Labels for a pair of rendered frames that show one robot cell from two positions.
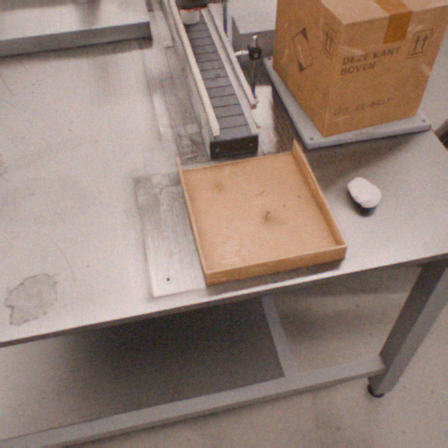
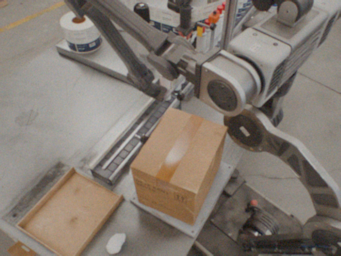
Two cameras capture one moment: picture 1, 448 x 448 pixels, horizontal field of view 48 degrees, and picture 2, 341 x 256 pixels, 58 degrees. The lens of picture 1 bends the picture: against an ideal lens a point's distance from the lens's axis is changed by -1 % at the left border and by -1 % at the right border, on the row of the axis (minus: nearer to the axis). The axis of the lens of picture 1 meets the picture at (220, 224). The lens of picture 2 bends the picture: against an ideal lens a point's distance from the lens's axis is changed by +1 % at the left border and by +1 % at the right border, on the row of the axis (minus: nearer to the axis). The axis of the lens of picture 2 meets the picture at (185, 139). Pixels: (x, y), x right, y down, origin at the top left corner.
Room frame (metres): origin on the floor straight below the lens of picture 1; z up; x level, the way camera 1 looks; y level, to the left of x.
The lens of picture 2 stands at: (0.57, -0.71, 1.98)
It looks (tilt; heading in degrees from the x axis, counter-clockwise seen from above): 53 degrees down; 40
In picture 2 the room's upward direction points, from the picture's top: 2 degrees clockwise
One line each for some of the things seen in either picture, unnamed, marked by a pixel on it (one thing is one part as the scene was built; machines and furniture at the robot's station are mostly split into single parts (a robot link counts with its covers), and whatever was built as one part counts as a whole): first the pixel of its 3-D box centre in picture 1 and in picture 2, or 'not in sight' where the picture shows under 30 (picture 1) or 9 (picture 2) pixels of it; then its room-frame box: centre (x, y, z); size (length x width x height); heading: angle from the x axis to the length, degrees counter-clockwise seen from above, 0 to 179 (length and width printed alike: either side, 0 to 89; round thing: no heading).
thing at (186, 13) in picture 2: not in sight; (184, 10); (1.61, 0.20, 1.19); 0.07 x 0.06 x 0.07; 90
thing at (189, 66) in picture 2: not in sight; (197, 68); (1.08, -0.32, 1.45); 0.09 x 0.08 x 0.12; 0
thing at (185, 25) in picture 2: not in sight; (185, 22); (1.61, 0.19, 1.12); 0.10 x 0.07 x 0.07; 11
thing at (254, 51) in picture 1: (245, 69); (140, 144); (1.04, -0.07, 0.91); 0.07 x 0.03 x 0.16; 102
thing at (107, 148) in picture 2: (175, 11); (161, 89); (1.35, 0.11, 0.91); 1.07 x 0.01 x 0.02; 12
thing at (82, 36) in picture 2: not in sight; (82, 31); (1.35, 0.74, 0.95); 0.20 x 0.20 x 0.14
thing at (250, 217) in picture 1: (255, 205); (72, 211); (0.67, -0.07, 0.85); 0.30 x 0.26 x 0.04; 12
